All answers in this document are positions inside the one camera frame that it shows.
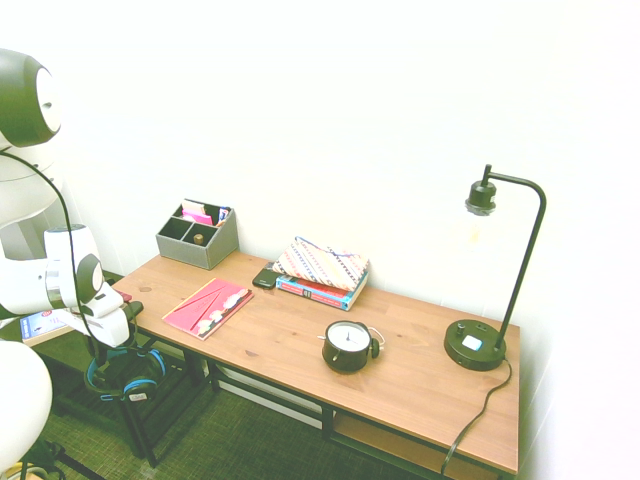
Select black desk lamp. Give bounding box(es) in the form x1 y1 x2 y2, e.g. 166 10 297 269
443 163 548 373

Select pink thin notebook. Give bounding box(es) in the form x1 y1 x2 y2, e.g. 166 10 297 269
161 277 256 343

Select wooden desk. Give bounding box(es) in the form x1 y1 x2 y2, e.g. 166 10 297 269
113 324 521 480

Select patterned fabric pouch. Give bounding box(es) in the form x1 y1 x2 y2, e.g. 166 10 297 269
271 235 372 292

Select blue black headphones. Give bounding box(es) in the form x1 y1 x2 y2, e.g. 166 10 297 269
83 345 169 404

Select red blue thick book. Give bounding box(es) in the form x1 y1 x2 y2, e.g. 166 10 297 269
275 273 369 312

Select blue white paperback book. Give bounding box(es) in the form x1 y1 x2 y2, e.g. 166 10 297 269
19 308 72 348

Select black round alarm clock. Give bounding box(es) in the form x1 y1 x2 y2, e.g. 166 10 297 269
321 320 387 376

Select wooden lower desk shelf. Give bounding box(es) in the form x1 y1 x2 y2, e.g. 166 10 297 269
333 413 502 480

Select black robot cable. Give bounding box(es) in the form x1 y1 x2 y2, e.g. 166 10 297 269
0 151 109 361

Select grey fabric desk organizer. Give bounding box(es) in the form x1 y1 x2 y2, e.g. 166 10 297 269
155 198 239 272

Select black mobile phone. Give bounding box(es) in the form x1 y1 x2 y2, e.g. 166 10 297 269
251 267 278 292

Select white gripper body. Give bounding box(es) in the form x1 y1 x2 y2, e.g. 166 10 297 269
69 287 133 350

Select black lamp power cable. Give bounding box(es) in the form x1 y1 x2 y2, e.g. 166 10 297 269
439 356 514 477

